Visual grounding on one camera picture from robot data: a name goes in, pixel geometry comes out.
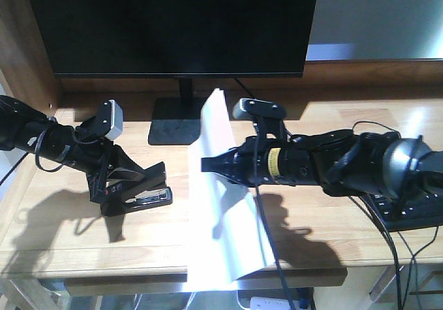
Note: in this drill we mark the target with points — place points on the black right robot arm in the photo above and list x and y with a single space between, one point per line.
341 162

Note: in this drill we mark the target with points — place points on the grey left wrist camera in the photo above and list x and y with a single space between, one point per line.
106 123

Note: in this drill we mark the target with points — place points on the black keyboard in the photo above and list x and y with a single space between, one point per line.
423 211

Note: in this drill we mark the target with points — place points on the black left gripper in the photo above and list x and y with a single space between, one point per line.
103 162

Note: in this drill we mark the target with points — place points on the wooden desk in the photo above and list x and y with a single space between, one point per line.
50 229

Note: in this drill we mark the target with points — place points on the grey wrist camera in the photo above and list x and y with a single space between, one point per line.
266 116
106 123

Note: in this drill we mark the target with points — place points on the white paper sheet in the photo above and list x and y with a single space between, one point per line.
227 236

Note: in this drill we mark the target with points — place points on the black computer monitor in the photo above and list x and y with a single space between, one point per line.
179 39

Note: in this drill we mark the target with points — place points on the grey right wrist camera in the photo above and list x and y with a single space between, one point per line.
266 116

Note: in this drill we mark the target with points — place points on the white power strip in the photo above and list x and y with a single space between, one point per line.
261 303

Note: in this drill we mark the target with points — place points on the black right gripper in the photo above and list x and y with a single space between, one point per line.
252 164

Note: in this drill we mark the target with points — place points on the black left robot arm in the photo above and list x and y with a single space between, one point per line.
30 130

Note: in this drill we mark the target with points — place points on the black stapler with orange band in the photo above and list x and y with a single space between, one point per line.
143 191

